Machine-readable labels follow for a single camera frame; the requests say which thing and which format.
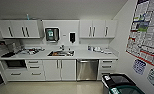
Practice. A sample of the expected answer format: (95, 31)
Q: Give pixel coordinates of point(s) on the stainless steel dishwasher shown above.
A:
(87, 70)

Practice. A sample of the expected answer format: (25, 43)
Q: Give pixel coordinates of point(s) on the black soap dispenser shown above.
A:
(72, 37)

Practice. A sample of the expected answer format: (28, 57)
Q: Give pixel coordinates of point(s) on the blue dish soap bottle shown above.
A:
(90, 48)

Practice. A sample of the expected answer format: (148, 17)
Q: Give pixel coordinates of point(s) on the chrome faucet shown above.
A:
(62, 47)

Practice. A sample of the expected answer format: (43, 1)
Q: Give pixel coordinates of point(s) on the stainless steel sink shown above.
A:
(60, 53)

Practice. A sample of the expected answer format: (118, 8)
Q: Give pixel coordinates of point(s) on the grey paper towel dispenser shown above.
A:
(51, 35)

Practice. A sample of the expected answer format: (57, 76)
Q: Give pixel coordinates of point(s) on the white two-door base cabinet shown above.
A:
(59, 70)

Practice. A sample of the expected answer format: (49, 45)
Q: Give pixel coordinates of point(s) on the white drawer stack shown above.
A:
(107, 68)
(35, 70)

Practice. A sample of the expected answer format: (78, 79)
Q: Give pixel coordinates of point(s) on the green lid waste bin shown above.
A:
(121, 85)

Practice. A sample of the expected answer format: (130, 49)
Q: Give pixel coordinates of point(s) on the black built-in microwave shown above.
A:
(15, 64)

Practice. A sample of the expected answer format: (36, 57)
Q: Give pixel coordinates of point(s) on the black coffee machine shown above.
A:
(6, 48)

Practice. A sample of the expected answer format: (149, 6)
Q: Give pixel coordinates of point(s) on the large colourful wall poster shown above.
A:
(146, 30)

